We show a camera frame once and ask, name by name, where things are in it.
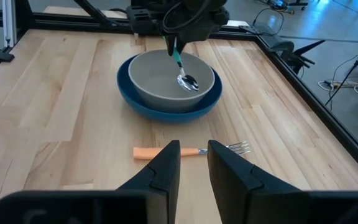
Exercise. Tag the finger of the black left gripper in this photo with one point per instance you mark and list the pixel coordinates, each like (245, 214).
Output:
(180, 43)
(170, 45)

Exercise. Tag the black metal table frame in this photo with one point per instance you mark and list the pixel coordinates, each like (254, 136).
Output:
(322, 109)

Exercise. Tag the blue bowl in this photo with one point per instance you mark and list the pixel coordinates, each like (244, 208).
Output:
(166, 116)

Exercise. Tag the black wifi antenna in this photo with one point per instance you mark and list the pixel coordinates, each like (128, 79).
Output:
(300, 57)

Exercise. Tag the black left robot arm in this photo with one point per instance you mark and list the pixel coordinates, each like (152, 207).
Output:
(141, 18)

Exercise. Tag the silver aluminium post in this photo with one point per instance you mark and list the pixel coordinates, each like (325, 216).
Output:
(9, 21)

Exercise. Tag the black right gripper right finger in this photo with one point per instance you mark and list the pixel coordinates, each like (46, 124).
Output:
(235, 186)

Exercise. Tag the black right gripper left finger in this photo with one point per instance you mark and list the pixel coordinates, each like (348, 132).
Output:
(163, 177)

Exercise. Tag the grey bowl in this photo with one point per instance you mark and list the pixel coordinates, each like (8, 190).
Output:
(157, 81)

